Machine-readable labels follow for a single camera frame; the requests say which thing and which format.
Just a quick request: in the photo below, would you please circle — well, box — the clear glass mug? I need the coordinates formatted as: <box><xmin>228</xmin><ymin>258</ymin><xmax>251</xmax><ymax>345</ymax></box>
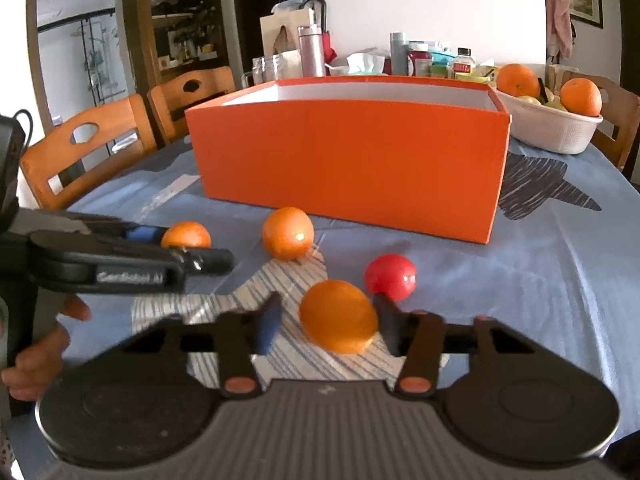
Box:
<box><xmin>241</xmin><ymin>54</ymin><xmax>288</xmax><ymax>88</ymax></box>

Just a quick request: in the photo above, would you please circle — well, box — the orange cardboard box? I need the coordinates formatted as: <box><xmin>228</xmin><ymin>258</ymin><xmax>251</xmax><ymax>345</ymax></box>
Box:
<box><xmin>186</xmin><ymin>76</ymin><xmax>511</xmax><ymax>244</ymax></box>

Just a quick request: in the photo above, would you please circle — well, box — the right side wooden chair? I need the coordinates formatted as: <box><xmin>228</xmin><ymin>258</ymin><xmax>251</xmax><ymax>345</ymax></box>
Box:
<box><xmin>562</xmin><ymin>72</ymin><xmax>639</xmax><ymax>171</ymax></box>

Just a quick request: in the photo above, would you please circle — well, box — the far wooden chair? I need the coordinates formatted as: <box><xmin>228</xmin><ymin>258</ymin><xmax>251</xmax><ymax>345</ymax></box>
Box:
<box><xmin>148</xmin><ymin>66</ymin><xmax>235</xmax><ymax>145</ymax></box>

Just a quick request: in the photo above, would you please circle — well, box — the blue shark print tablecloth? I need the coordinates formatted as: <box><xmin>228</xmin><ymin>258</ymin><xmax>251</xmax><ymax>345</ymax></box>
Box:
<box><xmin>14</xmin><ymin>145</ymin><xmax>639</xmax><ymax>479</ymax></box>

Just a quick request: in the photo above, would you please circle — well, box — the pink hanging cloth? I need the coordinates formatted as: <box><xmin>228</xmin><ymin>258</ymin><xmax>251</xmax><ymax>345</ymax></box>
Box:
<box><xmin>546</xmin><ymin>0</ymin><xmax>574</xmax><ymax>62</ymax></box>

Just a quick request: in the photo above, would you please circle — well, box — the red label jar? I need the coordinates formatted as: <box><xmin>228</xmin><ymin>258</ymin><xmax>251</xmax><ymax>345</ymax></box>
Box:
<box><xmin>407</xmin><ymin>42</ymin><xmax>432</xmax><ymax>77</ymax></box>

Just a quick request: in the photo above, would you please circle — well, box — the grey tall bottle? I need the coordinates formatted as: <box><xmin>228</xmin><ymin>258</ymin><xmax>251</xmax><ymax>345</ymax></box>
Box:
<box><xmin>390</xmin><ymin>32</ymin><xmax>408</xmax><ymax>76</ymax></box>

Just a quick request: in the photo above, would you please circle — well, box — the person left hand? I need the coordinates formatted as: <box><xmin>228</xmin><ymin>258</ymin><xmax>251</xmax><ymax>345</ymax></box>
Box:
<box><xmin>1</xmin><ymin>322</ymin><xmax>70</xmax><ymax>402</ymax></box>

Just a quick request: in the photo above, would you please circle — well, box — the large orange front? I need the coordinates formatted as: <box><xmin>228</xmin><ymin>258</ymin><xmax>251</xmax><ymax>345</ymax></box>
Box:
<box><xmin>298</xmin><ymin>280</ymin><xmax>378</xmax><ymax>354</ymax></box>

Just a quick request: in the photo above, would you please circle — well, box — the pink steel thermos bottle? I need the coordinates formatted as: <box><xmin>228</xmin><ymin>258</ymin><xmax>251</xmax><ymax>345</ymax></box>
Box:
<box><xmin>297</xmin><ymin>24</ymin><xmax>326</xmax><ymax>78</ymax></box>

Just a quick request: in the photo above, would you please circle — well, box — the dark wooden cabinet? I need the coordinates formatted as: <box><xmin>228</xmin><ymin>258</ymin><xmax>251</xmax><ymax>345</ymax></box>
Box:
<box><xmin>119</xmin><ymin>0</ymin><xmax>237</xmax><ymax>97</ymax></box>

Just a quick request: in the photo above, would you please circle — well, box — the white fruit bowl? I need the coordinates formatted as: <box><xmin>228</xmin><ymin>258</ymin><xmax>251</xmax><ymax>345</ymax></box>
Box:
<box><xmin>497</xmin><ymin>91</ymin><xmax>603</xmax><ymax>155</ymax></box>

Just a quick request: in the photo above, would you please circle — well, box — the red tomato back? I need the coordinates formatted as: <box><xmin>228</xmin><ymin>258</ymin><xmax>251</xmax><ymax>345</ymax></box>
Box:
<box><xmin>364</xmin><ymin>254</ymin><xmax>418</xmax><ymax>302</ymax></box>

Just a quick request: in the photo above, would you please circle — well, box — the tissue pack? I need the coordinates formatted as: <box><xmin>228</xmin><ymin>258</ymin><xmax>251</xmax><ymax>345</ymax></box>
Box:
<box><xmin>326</xmin><ymin>52</ymin><xmax>386</xmax><ymax>76</ymax></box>

